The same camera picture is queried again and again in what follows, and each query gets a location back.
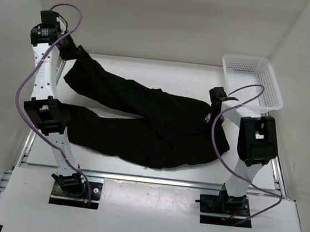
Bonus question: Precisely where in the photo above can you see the black trousers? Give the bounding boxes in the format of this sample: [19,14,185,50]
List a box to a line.
[64,50,230,169]

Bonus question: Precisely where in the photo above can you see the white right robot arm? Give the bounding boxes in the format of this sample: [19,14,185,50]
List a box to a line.
[210,96,278,214]

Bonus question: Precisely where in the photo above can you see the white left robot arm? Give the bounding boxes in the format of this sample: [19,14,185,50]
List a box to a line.
[23,24,86,197]

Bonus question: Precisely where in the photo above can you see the white perforated plastic basket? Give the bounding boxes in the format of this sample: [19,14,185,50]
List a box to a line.
[222,54,283,114]

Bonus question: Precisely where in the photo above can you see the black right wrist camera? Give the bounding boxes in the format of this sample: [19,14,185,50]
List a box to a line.
[209,87,227,102]

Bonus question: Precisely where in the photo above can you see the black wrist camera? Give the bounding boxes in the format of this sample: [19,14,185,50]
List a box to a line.
[40,10,60,28]
[209,87,227,102]

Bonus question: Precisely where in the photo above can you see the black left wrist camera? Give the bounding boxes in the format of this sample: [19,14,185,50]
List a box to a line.
[40,10,60,28]

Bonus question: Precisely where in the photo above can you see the aluminium front frame rail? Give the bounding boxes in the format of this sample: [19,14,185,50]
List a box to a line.
[11,161,288,200]

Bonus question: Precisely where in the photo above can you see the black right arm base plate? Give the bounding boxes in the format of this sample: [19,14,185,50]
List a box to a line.
[195,194,252,228]

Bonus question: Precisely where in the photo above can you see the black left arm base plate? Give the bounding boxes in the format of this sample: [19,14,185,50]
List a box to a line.
[48,179,104,210]

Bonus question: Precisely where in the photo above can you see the aluminium left frame rail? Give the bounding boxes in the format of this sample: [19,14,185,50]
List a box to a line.
[0,130,36,231]

